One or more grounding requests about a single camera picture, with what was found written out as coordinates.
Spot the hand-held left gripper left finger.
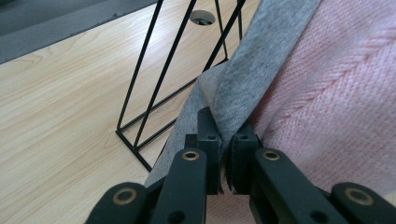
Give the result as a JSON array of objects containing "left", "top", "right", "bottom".
[{"left": 185, "top": 105, "right": 223, "bottom": 196}]

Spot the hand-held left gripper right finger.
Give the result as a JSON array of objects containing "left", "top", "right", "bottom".
[{"left": 225, "top": 122, "right": 263, "bottom": 196}]

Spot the black wire rack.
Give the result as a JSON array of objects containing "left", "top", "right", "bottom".
[{"left": 115, "top": 0, "right": 248, "bottom": 173}]

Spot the grey cloth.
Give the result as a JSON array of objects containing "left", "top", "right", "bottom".
[{"left": 144, "top": 0, "right": 322, "bottom": 189}]

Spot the pink knit sweater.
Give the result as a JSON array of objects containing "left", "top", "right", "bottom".
[{"left": 205, "top": 0, "right": 396, "bottom": 224}]

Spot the round desk cable hole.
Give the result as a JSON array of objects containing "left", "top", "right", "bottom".
[{"left": 189, "top": 9, "right": 217, "bottom": 26}]

